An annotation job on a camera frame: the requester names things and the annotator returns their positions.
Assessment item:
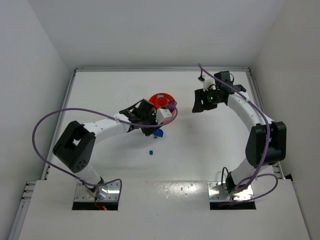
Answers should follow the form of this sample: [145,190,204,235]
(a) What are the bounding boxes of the blue half-round lego piece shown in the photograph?
[153,128,164,139]

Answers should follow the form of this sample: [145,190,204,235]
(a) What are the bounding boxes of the purple curved lego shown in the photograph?
[167,101,178,113]

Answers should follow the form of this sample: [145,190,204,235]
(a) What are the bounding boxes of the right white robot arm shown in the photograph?
[192,70,287,193]

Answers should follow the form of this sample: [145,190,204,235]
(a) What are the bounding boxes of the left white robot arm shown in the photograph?
[53,99,171,193]

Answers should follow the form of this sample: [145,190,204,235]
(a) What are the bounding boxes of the orange round divided container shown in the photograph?
[149,92,176,124]

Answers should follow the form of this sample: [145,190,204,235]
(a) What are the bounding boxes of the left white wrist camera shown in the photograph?
[155,108,172,124]

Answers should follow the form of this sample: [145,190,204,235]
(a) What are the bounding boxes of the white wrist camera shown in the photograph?
[155,108,172,124]
[198,74,215,91]

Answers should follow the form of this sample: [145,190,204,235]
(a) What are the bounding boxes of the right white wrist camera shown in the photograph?
[198,74,215,91]

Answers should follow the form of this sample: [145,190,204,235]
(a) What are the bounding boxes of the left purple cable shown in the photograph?
[32,106,179,198]

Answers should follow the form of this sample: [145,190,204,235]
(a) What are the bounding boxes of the purple cable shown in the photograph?
[32,106,179,198]
[197,62,279,203]

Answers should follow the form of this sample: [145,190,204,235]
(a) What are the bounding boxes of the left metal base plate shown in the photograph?
[74,181,121,203]

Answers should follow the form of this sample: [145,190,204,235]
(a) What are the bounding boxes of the metal base plate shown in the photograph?
[206,181,256,203]
[74,181,121,203]

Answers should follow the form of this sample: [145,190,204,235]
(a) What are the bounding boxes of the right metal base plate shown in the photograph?
[206,181,256,203]

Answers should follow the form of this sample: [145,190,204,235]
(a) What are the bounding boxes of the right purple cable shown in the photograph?
[197,62,279,203]

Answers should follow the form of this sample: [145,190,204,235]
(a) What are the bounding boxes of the aluminium table frame rail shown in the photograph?
[19,67,303,240]

